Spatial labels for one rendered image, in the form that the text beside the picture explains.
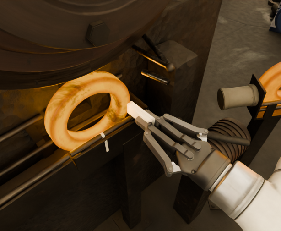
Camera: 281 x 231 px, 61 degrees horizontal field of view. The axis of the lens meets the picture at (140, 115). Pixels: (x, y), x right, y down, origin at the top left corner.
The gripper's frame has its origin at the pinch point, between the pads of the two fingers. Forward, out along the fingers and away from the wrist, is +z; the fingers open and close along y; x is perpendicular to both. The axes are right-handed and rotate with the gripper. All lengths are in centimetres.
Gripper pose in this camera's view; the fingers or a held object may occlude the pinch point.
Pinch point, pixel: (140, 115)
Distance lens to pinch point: 52.4
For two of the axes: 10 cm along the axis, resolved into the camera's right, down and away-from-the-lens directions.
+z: -7.3, -5.6, 3.9
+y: 6.9, -5.7, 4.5
